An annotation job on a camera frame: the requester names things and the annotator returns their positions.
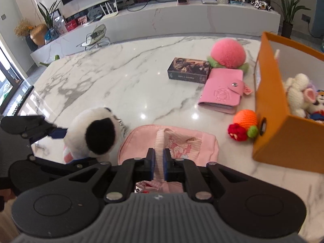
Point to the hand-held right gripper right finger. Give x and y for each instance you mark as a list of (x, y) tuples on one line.
[(166, 163)]

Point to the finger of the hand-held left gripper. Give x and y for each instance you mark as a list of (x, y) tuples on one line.
[(76, 165), (59, 133)]

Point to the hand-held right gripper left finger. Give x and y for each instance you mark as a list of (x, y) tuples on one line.
[(151, 163)]

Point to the panda plush toy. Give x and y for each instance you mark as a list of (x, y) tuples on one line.
[(83, 126)]

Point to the pink fabric pouch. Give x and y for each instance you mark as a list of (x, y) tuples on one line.
[(192, 144)]

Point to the orange storage box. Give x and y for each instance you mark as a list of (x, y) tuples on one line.
[(278, 144)]

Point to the red crocheted toy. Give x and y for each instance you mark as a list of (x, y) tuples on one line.
[(236, 131)]

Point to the pink snap card wallet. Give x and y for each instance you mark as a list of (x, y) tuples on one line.
[(220, 91)]

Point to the orange crocheted fruit toy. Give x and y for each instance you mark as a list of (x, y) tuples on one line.
[(245, 119)]

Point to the dark printed card box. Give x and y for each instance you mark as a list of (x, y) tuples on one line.
[(187, 67)]

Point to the brown round vase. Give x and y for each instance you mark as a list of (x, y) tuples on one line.
[(39, 34)]

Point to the baby bouncer seat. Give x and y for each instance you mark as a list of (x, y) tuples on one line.
[(97, 35)]

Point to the red gift box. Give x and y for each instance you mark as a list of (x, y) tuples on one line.
[(70, 25)]

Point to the dried flowers in dark vase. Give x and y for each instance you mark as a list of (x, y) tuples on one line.
[(24, 30)]

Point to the green plant in blue vase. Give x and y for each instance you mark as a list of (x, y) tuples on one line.
[(49, 20)]

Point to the pink gift box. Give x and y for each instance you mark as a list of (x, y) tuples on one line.
[(82, 20)]

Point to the pink peach plush toy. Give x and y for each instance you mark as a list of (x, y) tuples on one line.
[(227, 53)]

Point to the white router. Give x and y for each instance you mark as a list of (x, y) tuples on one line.
[(110, 14)]

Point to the white marble media cabinet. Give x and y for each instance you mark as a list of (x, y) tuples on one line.
[(177, 20)]

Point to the white crocheted plush toy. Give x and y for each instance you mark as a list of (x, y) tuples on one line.
[(296, 93)]

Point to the orange and blue doll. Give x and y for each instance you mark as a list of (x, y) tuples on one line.
[(320, 100)]

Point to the black and white plush toy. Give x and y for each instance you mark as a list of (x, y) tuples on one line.
[(260, 3)]

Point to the potted plant in black pot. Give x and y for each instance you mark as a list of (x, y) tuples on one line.
[(288, 12)]

